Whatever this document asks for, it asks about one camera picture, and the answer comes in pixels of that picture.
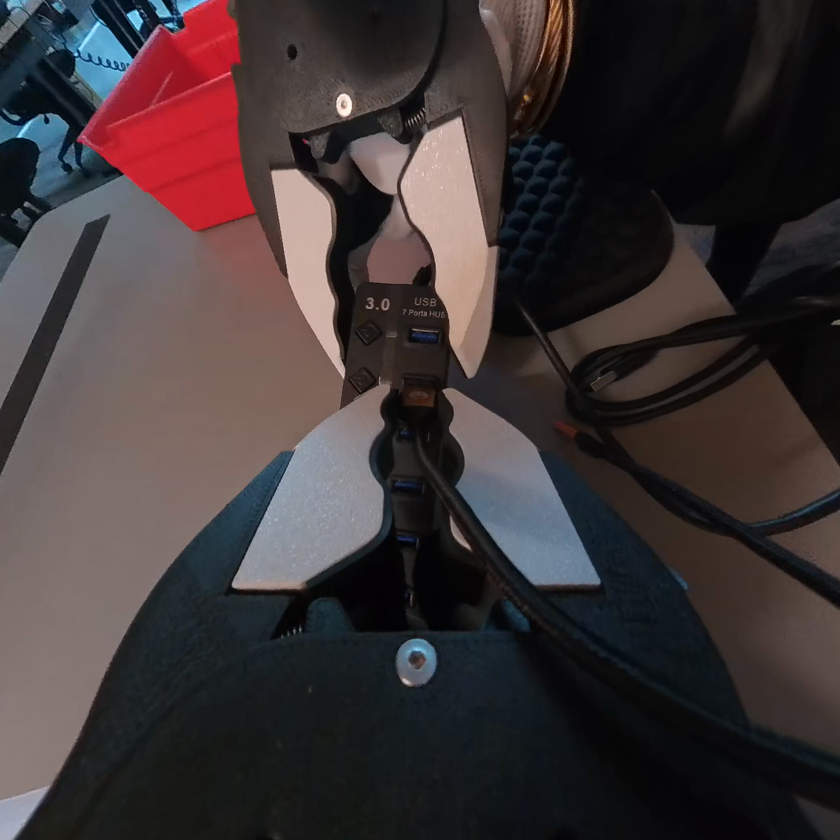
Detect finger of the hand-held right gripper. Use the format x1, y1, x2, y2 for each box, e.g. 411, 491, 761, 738
271, 167, 349, 380
397, 108, 500, 382

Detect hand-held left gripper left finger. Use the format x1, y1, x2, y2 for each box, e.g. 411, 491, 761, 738
230, 392, 395, 592

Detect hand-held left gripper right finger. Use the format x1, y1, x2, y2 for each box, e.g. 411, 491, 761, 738
438, 386, 603, 592

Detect black cable orange plugs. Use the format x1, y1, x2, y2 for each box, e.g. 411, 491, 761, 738
397, 384, 840, 798

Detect black usb hub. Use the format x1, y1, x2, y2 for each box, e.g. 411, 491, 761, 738
340, 281, 455, 631

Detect dark seat cushion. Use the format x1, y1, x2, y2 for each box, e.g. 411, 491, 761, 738
495, 131, 677, 337

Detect red plastic bin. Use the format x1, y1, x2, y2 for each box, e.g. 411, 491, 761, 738
77, 25, 258, 232

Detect black office chair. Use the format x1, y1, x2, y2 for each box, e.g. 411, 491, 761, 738
0, 138, 53, 231

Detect coiled black cable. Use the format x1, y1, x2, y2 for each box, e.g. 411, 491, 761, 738
564, 295, 840, 431

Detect thin black cable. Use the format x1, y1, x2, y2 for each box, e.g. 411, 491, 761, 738
515, 298, 840, 532

